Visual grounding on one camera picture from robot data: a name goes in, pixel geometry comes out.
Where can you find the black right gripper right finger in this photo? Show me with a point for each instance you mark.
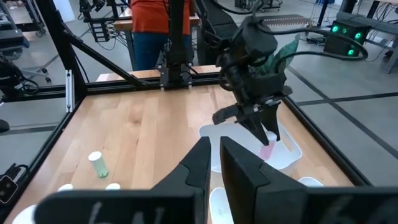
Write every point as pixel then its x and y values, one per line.
pixel 255 193

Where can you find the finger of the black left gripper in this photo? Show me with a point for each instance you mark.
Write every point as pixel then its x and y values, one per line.
pixel 256 126
pixel 272 121

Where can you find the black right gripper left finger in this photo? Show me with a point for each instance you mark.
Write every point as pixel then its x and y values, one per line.
pixel 174 199

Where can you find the small pink pill bottle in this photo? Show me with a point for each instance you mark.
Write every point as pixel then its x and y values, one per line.
pixel 266 152

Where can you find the small light green pill bottle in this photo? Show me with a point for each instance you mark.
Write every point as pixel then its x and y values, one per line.
pixel 99 166

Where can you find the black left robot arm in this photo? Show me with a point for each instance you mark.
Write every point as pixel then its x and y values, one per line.
pixel 216 29

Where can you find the white plastic bin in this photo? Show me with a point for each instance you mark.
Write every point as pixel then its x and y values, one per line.
pixel 236 137
pixel 219 205

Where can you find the green snake plant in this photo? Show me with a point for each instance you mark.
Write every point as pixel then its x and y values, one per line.
pixel 287 53

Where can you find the black computer with green lights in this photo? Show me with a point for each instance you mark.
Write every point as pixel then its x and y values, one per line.
pixel 345 39

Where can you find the person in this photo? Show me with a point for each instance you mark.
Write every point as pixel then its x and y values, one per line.
pixel 155 31

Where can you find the black box with green lights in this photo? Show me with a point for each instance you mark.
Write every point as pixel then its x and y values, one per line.
pixel 382 25

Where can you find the black background robot rack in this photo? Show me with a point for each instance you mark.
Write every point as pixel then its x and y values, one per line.
pixel 99 28

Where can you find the grey office chair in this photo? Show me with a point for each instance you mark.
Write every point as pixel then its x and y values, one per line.
pixel 12 68

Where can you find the black equipment cart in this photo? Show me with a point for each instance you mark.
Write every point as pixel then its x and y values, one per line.
pixel 21 15

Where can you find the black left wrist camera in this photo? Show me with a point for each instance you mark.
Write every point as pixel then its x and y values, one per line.
pixel 255 40

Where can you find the black table-level camera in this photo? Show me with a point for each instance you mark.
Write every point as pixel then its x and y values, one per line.
pixel 7 189

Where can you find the black aluminium table frame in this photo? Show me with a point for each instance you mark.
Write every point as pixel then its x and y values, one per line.
pixel 57 37

